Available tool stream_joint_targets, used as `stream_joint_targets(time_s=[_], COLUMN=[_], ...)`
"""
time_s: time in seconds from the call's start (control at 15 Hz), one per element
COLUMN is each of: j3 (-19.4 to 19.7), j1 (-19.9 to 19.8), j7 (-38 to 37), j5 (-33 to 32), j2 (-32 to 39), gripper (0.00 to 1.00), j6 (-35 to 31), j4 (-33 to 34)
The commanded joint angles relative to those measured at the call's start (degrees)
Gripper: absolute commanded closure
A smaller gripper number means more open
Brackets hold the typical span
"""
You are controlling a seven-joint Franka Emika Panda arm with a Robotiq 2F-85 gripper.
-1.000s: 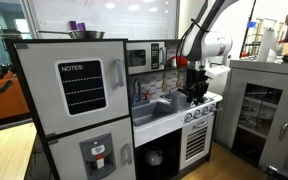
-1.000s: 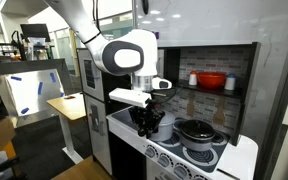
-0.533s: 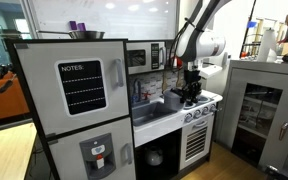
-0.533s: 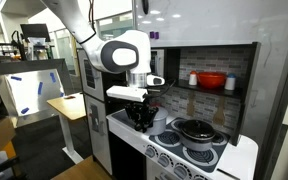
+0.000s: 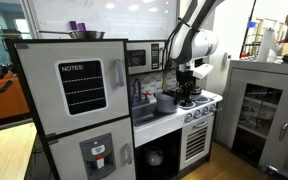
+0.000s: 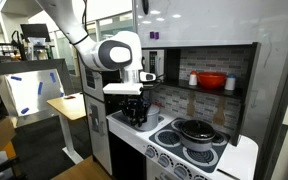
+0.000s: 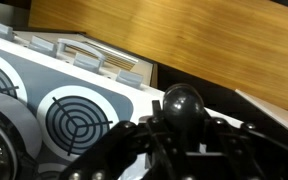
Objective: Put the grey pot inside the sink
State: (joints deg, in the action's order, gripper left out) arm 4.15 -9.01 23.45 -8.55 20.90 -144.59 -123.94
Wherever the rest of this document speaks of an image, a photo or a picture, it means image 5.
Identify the glass whiteboard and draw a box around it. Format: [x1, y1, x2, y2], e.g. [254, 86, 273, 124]
[26, 0, 180, 41]

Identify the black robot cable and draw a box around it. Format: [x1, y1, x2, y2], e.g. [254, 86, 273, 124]
[161, 18, 189, 93]

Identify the fridge door with dispenser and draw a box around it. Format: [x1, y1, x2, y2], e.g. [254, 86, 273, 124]
[48, 116, 137, 180]

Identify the toy microwave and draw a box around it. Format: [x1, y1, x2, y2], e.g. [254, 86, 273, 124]
[126, 40, 168, 75]

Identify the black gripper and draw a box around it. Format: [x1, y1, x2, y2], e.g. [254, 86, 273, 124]
[175, 69, 197, 108]

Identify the white black toy kitchen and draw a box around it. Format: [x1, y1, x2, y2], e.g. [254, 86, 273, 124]
[5, 37, 224, 180]

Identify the grey toy faucet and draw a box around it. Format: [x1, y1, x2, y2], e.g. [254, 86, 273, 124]
[132, 77, 144, 103]

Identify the white toy oven door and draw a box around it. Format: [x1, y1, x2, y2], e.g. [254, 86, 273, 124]
[179, 114, 215, 171]

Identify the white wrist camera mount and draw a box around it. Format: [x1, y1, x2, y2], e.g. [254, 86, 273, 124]
[191, 63, 216, 80]

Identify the light wooden table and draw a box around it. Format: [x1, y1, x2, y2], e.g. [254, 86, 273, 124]
[0, 122, 38, 180]

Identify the metal shelf rack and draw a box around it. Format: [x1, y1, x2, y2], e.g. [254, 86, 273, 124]
[239, 17, 266, 60]

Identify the grey toy sink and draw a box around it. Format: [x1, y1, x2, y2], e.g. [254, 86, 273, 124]
[131, 100, 179, 128]

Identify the orange sofa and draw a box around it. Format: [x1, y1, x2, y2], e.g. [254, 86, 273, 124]
[0, 71, 31, 124]

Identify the black pot with lid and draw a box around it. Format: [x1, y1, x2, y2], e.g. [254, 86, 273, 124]
[190, 85, 204, 97]

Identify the silver toy kettle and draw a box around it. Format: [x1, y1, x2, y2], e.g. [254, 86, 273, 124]
[144, 145, 165, 167]

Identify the grey glass door cabinet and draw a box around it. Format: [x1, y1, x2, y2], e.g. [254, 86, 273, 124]
[215, 59, 288, 172]

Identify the fridge door with chalkboard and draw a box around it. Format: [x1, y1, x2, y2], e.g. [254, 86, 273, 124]
[14, 40, 131, 136]

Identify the white paper towel roll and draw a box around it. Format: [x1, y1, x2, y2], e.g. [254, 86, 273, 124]
[256, 28, 278, 64]

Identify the black camera clamp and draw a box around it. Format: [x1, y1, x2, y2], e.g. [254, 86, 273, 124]
[0, 62, 19, 95]

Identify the white wall switch box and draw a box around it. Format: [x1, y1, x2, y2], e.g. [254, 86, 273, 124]
[221, 51, 231, 68]

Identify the grey pot black handle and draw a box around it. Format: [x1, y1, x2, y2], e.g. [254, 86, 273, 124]
[154, 90, 182, 115]

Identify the wooden toy spatula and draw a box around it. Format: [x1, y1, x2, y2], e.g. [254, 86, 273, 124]
[161, 71, 170, 93]

